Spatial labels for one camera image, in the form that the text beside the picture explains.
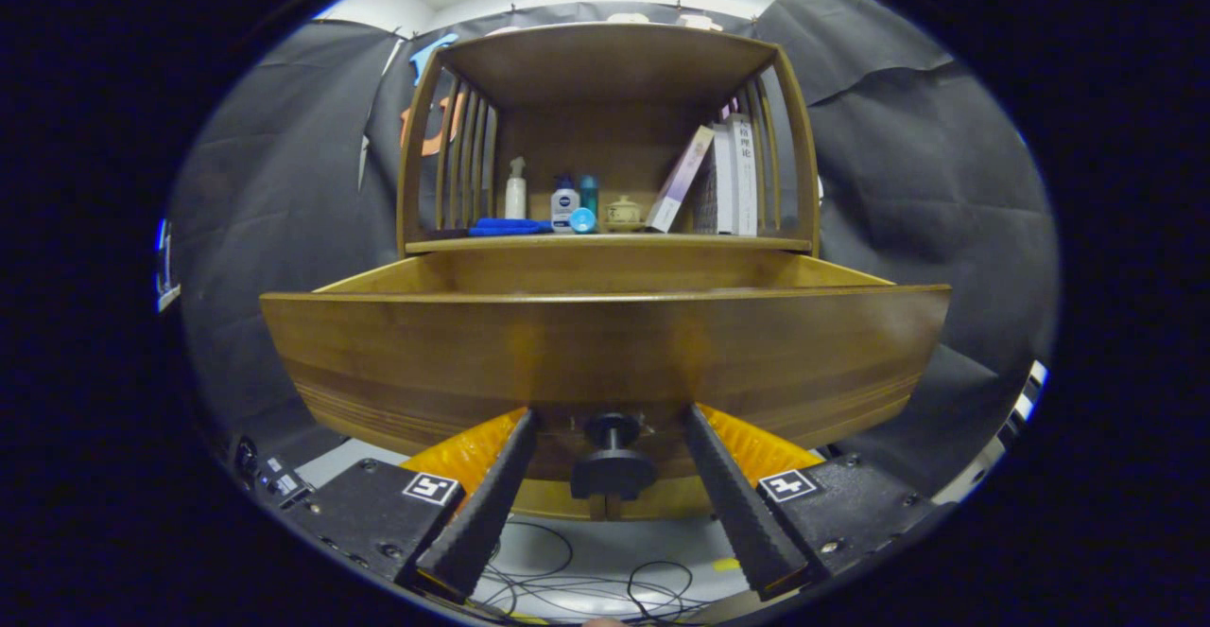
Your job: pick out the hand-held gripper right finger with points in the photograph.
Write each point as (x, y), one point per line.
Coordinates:
(733, 504)

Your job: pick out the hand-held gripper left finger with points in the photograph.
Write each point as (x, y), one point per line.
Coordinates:
(487, 504)

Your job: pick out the black round drawer knob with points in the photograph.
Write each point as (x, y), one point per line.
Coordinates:
(613, 471)

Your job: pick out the brown wooden drawer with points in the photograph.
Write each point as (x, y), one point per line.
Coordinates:
(605, 343)

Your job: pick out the blue white cosmetic tube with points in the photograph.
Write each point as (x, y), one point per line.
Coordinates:
(583, 220)

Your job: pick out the black power strip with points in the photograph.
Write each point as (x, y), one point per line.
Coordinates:
(274, 480)

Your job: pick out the blue folded cloth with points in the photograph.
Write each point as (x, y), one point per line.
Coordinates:
(506, 227)

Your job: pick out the dark patterned book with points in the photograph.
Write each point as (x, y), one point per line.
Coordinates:
(705, 201)

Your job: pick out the white pump bottle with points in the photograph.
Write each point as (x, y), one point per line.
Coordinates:
(515, 200)

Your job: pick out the white blue lotion bottle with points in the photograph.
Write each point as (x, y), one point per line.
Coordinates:
(563, 206)

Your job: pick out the beige lidded ceramic cup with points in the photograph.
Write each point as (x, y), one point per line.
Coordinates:
(624, 216)

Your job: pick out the plain white book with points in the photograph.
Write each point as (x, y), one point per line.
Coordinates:
(723, 182)

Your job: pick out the purple white leaning book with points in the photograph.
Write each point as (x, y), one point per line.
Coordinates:
(679, 182)

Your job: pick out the white book with black text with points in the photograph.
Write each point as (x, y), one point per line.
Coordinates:
(743, 178)

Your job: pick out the teal slim bottle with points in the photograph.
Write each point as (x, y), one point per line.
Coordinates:
(589, 192)

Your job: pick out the computer monitor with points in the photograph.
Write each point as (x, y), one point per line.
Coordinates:
(165, 268)

